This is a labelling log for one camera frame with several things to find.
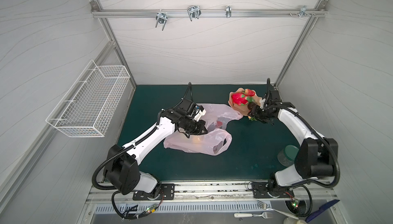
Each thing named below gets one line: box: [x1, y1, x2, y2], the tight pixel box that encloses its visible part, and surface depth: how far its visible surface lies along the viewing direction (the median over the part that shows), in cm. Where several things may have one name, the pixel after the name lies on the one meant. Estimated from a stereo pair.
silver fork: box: [256, 199, 299, 220], surface depth 70 cm
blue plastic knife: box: [305, 199, 341, 223], surface depth 70 cm
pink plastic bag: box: [163, 102, 244, 156], surface depth 82 cm
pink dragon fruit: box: [231, 92, 255, 106], surface depth 104 cm
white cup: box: [283, 216, 308, 224], surface depth 67 cm
